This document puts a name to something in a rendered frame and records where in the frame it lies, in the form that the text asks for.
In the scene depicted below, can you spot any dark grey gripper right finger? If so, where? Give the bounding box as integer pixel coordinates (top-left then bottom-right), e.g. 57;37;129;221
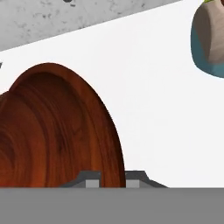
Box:
125;171;169;189

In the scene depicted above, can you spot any brown wooden bowl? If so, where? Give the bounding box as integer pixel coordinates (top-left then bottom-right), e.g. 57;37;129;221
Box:
0;62;127;189

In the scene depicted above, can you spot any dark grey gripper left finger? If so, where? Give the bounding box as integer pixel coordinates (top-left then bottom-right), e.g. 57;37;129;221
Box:
59;171;102;189

